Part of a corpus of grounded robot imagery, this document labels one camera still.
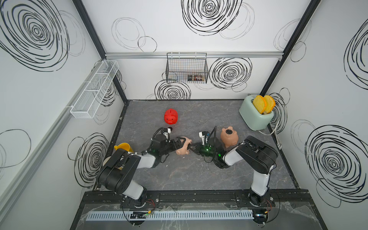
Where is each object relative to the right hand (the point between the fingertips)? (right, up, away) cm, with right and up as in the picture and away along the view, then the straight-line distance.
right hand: (187, 147), depth 86 cm
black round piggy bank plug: (-12, +10, +17) cm, 23 cm away
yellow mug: (-38, +2, -2) cm, 38 cm away
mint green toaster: (+43, +18, +7) cm, 47 cm away
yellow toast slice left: (+47, +27, +5) cm, 55 cm away
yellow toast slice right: (+52, +27, +3) cm, 59 cm away
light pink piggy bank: (-2, -1, -1) cm, 3 cm away
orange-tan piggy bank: (+26, +7, +1) cm, 27 cm away
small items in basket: (+4, +43, +2) cm, 43 cm away
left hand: (-3, +3, +3) cm, 5 cm away
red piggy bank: (-11, +19, +13) cm, 25 cm away
